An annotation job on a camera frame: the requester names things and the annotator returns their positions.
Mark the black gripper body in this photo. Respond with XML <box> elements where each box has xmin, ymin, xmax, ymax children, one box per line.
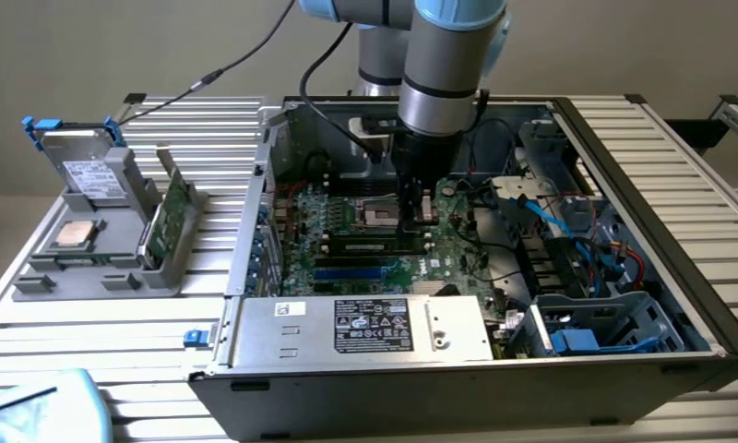
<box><xmin>389</xmin><ymin>130</ymin><xmax>461</xmax><ymax>186</ymax></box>

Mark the installed green RAM stick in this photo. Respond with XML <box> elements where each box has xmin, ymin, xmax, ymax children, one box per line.
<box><xmin>324</xmin><ymin>233</ymin><xmax>426</xmax><ymax>256</ymax></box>

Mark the CPU socket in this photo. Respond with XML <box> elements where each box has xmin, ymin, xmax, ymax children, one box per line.
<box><xmin>354</xmin><ymin>197</ymin><xmax>409</xmax><ymax>233</ymax></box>

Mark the green motherboard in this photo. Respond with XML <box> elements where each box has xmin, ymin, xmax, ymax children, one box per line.
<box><xmin>269</xmin><ymin>176</ymin><xmax>513</xmax><ymax>324</ymax></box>

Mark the blue expansion slot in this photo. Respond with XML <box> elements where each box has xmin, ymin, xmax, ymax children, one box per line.
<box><xmin>313</xmin><ymin>267</ymin><xmax>384</xmax><ymax>280</ymax></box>

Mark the silver chipset heat sink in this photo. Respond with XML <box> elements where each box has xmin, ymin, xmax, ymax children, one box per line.
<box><xmin>409</xmin><ymin>281</ymin><xmax>462</xmax><ymax>297</ymax></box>

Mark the grey metal drive cage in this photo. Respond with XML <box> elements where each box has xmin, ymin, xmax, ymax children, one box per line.
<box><xmin>514</xmin><ymin>117</ymin><xmax>594</xmax><ymax>197</ymax></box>

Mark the silver power supply with label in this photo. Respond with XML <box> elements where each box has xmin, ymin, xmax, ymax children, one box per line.
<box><xmin>225</xmin><ymin>294</ymin><xmax>494</xmax><ymax>366</ymax></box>

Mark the green graphics card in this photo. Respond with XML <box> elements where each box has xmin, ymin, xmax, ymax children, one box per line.
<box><xmin>136</xmin><ymin>142</ymin><xmax>200</xmax><ymax>271</ymax></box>

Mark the grey metal disk bay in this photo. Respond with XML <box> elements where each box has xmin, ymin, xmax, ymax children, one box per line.
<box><xmin>526</xmin><ymin>290</ymin><xmax>685</xmax><ymax>359</ymax></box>

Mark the blue disk tray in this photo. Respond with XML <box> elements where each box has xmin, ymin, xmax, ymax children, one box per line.
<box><xmin>552</xmin><ymin>326</ymin><xmax>661</xmax><ymax>357</ymax></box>

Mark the open grey PC case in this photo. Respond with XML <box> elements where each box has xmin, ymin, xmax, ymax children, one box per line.
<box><xmin>186</xmin><ymin>94</ymin><xmax>738</xmax><ymax>442</ymax></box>

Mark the grey parts rack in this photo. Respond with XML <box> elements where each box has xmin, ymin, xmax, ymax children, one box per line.
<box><xmin>11</xmin><ymin>146</ymin><xmax>205</xmax><ymax>302</ymax></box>

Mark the silver hard disk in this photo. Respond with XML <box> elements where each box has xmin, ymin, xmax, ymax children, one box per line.
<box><xmin>40</xmin><ymin>129</ymin><xmax>116</xmax><ymax>200</ymax></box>

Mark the CPU chip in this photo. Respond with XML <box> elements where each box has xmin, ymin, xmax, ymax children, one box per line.
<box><xmin>56</xmin><ymin>220</ymin><xmax>103</xmax><ymax>249</ymax></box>

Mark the blue disk caddy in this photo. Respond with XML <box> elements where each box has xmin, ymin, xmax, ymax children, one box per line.
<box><xmin>21</xmin><ymin>115</ymin><xmax>121</xmax><ymax>154</ymax></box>

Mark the light blue plastic object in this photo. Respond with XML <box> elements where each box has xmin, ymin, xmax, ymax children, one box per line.
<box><xmin>0</xmin><ymin>367</ymin><xmax>117</xmax><ymax>443</ymax></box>

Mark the white black wrist camera box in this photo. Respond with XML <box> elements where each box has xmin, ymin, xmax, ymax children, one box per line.
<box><xmin>348</xmin><ymin>116</ymin><xmax>402</xmax><ymax>140</ymax></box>

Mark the blue wire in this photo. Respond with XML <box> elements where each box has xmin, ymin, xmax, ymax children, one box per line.
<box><xmin>514</xmin><ymin>195</ymin><xmax>612</xmax><ymax>297</ymax></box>

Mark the black camera cable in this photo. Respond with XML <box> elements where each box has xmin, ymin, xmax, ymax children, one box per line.
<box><xmin>298</xmin><ymin>21</ymin><xmax>385</xmax><ymax>163</ymax></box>

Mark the red wire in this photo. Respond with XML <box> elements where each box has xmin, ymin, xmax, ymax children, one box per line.
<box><xmin>613</xmin><ymin>239</ymin><xmax>649</xmax><ymax>283</ymax></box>

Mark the black cable with metal connector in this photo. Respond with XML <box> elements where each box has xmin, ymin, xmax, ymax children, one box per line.
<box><xmin>119</xmin><ymin>0</ymin><xmax>298</xmax><ymax>126</ymax></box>

